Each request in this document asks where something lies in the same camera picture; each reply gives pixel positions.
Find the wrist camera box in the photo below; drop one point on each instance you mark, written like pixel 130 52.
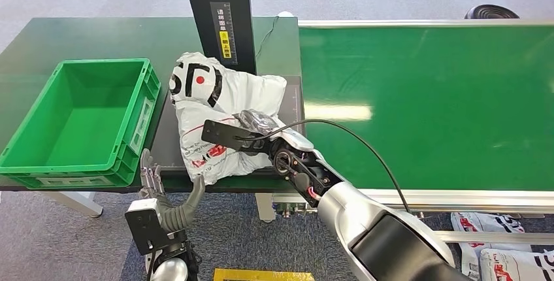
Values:
pixel 147 227
pixel 225 134

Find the green plastic crate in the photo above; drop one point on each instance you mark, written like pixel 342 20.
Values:
pixel 86 110

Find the small white round object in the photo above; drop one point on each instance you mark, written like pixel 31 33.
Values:
pixel 285 14

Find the white printed floor package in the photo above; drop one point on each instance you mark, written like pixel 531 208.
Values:
pixel 519 266
pixel 484 222

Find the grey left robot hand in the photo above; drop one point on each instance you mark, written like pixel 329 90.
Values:
pixel 173 216

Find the white table leg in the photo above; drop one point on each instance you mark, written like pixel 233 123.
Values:
pixel 78 204
pixel 265 207

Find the dark green table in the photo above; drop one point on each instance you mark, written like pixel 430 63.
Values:
pixel 108 38

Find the aluminium conveyor frame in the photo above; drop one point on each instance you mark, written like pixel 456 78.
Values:
pixel 476 201

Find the black round ribbed object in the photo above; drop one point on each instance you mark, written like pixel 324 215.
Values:
pixel 491 13

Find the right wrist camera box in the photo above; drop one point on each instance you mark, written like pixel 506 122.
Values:
pixel 225 134

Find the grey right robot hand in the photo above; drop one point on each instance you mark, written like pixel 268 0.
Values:
pixel 257 122

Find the white package with round logo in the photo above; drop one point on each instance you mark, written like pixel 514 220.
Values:
pixel 246 93

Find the green conveyor belt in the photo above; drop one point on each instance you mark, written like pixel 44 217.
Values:
pixel 454 97

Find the black scanner base plate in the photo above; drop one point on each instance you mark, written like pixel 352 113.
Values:
pixel 169 140

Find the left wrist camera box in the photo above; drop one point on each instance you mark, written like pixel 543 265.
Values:
pixel 147 227

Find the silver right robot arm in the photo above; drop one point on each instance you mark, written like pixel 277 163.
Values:
pixel 368 227

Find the yellow floor marker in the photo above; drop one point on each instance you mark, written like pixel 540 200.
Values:
pixel 259 276

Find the black and yellow column label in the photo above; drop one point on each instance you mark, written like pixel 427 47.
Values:
pixel 225 45

